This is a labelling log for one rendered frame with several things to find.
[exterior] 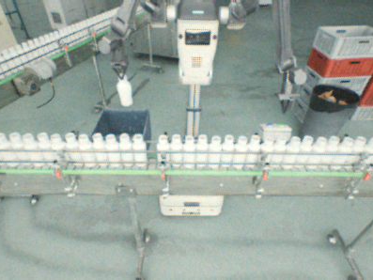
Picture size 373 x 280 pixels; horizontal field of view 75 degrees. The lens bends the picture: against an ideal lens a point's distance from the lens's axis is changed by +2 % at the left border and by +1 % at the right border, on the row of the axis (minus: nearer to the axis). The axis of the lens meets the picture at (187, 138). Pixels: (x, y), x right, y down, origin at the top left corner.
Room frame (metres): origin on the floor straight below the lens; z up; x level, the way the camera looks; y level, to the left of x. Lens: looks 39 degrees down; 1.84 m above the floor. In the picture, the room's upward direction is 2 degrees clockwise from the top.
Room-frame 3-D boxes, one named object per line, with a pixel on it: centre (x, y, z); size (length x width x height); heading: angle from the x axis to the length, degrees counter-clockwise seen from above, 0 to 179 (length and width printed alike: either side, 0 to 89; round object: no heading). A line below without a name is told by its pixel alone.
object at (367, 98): (2.94, -2.49, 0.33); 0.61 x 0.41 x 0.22; 94
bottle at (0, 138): (0.80, 0.82, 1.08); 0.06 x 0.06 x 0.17
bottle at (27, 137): (0.81, 0.70, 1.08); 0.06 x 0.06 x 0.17
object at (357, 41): (2.82, -1.79, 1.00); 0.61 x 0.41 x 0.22; 99
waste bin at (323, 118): (2.27, -1.54, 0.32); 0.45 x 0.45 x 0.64
